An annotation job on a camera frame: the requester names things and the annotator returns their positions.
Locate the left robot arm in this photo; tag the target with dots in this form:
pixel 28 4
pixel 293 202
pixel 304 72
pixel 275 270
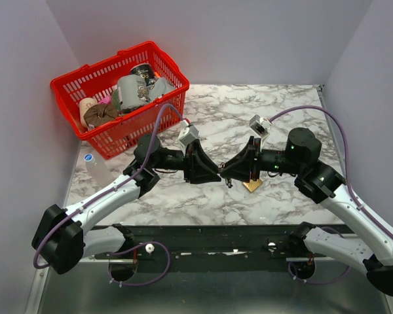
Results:
pixel 65 236

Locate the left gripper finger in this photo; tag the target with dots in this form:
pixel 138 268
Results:
pixel 200 175
pixel 202 159

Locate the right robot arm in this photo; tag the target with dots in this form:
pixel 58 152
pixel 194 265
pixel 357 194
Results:
pixel 372 256

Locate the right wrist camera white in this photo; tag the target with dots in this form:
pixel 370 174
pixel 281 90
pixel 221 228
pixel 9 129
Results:
pixel 262 127

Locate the beige cup in basket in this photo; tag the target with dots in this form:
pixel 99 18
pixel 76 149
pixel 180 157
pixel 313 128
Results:
pixel 84 105

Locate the black can in basket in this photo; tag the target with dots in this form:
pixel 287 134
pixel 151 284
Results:
pixel 145 71

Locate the pink item in basket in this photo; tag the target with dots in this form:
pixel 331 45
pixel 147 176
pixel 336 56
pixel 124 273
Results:
pixel 105 100

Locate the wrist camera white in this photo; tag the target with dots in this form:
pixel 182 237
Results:
pixel 262 127
pixel 188 133

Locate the grey printed cloth roll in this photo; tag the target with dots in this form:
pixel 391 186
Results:
pixel 132 91

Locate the grey cloth in basket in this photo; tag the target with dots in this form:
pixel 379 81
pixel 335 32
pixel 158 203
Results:
pixel 160 88

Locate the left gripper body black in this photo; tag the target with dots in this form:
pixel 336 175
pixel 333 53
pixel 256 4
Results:
pixel 190 163

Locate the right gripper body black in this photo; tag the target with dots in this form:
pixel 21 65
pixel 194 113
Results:
pixel 254 163

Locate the large brass padlock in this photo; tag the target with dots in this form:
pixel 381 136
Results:
pixel 252 185

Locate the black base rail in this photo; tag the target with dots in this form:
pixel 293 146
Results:
pixel 211 248

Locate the red plastic shopping basket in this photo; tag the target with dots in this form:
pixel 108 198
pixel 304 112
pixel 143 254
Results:
pixel 100 80

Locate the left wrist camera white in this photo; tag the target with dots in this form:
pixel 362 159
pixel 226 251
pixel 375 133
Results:
pixel 188 133

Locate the clear plastic water bottle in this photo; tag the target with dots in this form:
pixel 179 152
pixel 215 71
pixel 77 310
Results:
pixel 98 170

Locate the astronaut keychain with keys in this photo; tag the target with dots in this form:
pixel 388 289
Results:
pixel 228 182

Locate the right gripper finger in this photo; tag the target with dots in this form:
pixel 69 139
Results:
pixel 236 172
pixel 243 159

